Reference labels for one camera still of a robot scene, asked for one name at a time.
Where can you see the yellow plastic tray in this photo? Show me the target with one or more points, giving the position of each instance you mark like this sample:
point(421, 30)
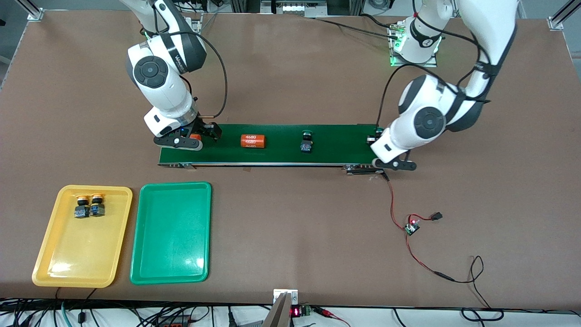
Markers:
point(81, 254)

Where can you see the small green controller board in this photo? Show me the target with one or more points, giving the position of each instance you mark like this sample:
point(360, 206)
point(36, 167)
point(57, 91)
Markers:
point(412, 228)

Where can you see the yellow push button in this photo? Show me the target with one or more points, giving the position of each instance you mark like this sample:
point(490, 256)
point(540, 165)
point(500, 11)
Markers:
point(97, 210)
point(81, 212)

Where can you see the green push button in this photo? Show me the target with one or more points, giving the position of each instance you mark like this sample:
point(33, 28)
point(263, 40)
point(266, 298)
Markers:
point(379, 132)
point(307, 146)

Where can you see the red digit display module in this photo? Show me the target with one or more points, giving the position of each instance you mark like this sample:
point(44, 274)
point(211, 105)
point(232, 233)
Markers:
point(296, 312)

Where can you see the silver device with white lights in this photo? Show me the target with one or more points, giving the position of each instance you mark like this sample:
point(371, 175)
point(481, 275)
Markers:
point(292, 8)

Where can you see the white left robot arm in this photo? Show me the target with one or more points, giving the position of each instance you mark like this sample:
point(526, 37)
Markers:
point(490, 27)

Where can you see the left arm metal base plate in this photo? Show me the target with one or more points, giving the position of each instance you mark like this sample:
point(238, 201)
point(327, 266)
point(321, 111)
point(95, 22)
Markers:
point(415, 65)

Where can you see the grey metal post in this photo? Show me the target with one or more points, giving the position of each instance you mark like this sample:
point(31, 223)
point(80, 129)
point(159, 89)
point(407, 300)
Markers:
point(277, 315)

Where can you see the green conveyor belt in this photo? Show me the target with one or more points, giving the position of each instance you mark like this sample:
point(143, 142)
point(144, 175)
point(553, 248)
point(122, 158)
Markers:
point(290, 154)

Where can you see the black connector with red lead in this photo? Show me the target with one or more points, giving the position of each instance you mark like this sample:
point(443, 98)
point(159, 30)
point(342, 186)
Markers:
point(436, 216)

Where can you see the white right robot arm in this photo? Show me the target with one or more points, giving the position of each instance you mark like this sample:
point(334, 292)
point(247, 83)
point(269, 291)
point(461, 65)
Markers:
point(168, 91)

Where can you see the red clip lead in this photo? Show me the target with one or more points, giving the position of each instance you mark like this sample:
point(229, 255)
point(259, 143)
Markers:
point(327, 313)

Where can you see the green plastic tray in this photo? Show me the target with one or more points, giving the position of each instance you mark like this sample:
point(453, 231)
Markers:
point(170, 231)

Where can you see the silver mounting bracket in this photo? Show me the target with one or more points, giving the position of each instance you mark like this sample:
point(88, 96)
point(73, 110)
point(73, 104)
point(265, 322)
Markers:
point(278, 295)

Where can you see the aluminium frame post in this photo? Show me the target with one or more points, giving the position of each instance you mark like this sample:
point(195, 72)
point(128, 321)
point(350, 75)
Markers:
point(560, 18)
point(34, 12)

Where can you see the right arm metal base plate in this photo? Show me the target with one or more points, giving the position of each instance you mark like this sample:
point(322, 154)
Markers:
point(199, 23)

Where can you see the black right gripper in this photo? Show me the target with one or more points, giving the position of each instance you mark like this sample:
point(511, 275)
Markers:
point(205, 128)

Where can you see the red black connector block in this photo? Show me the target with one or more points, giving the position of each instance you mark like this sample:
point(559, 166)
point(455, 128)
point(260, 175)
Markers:
point(174, 324)

